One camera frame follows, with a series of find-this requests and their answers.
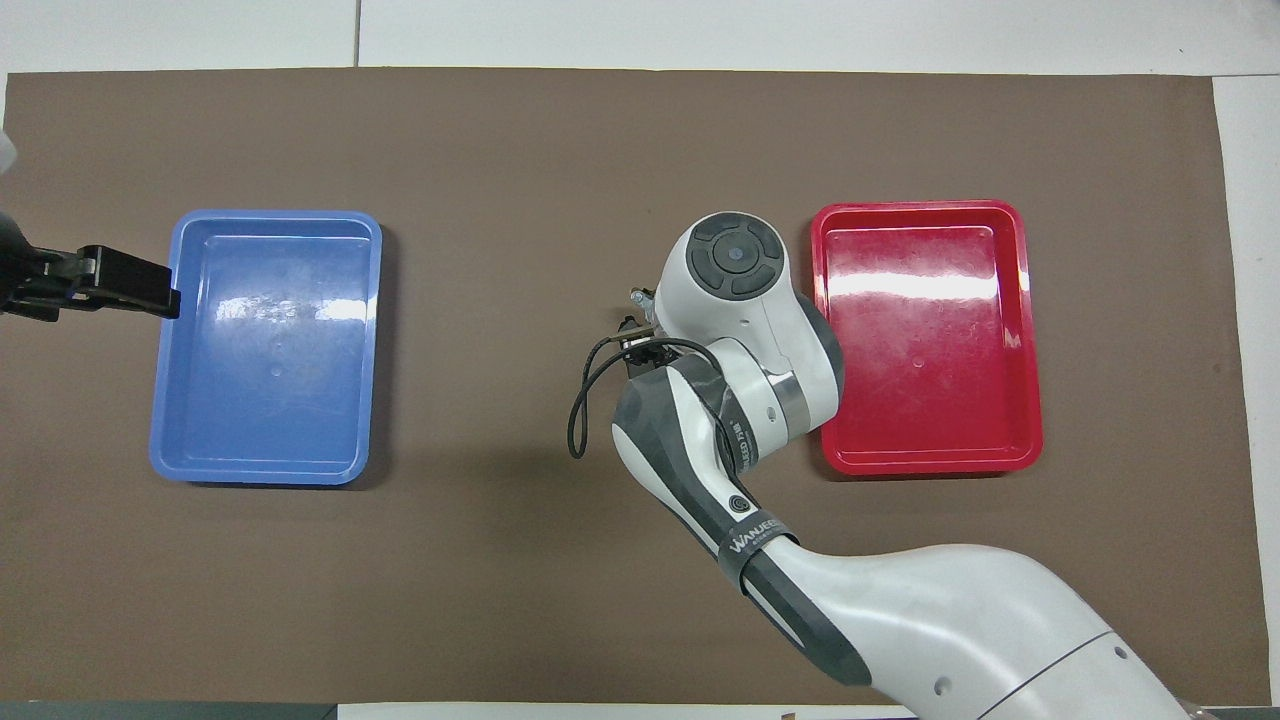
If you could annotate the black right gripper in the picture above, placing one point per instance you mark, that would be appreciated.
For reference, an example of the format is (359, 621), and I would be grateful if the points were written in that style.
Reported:
(640, 345)

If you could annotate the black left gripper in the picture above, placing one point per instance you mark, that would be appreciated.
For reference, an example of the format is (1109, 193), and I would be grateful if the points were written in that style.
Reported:
(18, 265)

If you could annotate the curved brake shoe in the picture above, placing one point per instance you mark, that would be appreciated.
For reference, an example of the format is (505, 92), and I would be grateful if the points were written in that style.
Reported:
(642, 298)

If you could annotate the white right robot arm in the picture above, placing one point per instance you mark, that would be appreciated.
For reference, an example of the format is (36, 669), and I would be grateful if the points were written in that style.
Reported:
(900, 620)

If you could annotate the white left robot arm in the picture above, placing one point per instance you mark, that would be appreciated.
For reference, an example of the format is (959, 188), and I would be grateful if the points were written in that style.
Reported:
(5, 150)

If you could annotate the blue plastic tray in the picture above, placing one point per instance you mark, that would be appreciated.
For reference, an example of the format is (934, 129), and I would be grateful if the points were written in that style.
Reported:
(270, 350)

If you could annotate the brown table mat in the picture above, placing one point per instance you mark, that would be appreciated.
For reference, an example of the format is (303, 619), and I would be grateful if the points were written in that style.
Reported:
(500, 580)

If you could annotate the red plastic tray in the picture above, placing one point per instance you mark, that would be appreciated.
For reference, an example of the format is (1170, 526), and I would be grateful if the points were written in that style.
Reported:
(925, 340)

